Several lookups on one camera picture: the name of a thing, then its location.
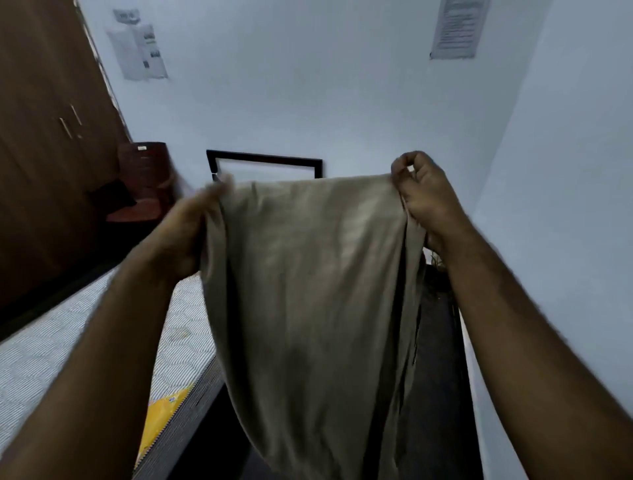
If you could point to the brown wooden wardrobe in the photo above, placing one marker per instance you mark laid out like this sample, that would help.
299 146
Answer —
44 173

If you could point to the beige striped bed sheet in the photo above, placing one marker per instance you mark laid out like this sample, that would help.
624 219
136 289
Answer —
306 296

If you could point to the person's right hand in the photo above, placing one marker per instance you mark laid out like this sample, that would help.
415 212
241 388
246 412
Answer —
432 203

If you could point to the person's left forearm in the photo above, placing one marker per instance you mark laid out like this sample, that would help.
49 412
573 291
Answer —
89 385

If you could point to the person's left hand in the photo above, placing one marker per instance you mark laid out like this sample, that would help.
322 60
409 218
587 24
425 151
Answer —
178 242

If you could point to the white striped mattress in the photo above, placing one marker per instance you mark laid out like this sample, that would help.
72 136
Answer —
39 346

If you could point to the printed paper wall notice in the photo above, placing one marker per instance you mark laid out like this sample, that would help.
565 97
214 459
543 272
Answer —
460 29

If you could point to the small white wall label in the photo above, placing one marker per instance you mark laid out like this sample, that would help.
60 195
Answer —
126 16

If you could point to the person's right forearm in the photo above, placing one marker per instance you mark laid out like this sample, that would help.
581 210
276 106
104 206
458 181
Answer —
534 356

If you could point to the dark wooden bed frame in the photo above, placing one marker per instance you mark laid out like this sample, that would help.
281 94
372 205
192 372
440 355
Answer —
262 157

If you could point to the maroon plastic chair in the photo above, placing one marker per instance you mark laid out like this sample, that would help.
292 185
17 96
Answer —
143 163

